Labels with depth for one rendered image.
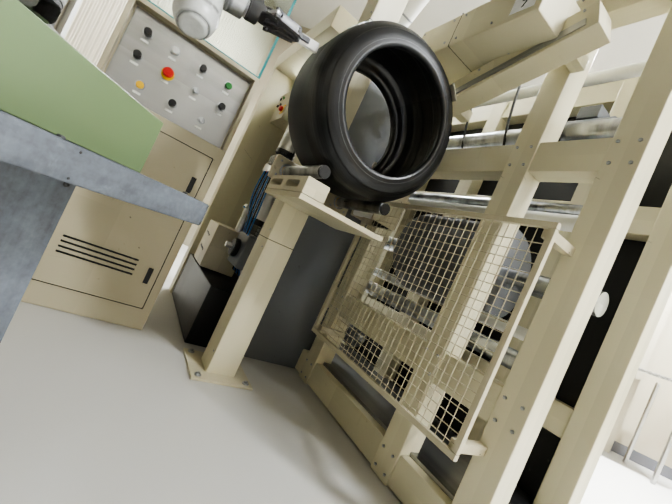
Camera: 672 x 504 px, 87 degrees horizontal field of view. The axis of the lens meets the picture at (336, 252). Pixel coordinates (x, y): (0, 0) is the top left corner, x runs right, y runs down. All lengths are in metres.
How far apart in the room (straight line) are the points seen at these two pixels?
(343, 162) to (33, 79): 0.84
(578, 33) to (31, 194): 1.48
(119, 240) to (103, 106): 1.19
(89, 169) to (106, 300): 1.37
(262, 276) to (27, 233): 1.04
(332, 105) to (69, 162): 0.84
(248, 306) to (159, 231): 0.52
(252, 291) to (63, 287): 0.75
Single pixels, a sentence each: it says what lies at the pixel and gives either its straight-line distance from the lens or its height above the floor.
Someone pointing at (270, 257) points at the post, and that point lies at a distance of 1.52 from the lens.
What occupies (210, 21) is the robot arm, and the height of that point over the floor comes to 1.05.
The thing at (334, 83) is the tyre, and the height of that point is 1.14.
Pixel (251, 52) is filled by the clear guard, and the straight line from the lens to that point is 1.89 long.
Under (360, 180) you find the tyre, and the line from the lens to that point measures 1.20.
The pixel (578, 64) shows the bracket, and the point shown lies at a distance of 1.64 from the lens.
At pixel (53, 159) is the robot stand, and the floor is 0.63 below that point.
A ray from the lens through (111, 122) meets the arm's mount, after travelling 0.60.
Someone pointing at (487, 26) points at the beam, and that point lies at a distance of 1.60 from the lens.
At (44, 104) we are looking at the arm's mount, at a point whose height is 0.68.
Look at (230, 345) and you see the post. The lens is 1.60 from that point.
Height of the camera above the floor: 0.65
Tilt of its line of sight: 1 degrees up
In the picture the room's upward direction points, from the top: 25 degrees clockwise
